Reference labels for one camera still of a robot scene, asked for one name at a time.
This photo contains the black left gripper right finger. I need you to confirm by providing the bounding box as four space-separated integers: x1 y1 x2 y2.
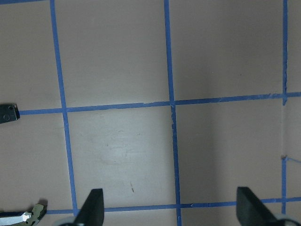
236 187 278 226

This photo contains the small black metal bracket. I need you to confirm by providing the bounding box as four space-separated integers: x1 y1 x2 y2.
0 103 20 124

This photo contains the olive brake shoe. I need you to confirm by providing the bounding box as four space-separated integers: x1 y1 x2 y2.
0 200 48 226

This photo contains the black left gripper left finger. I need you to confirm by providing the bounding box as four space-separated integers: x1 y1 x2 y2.
73 188 104 226

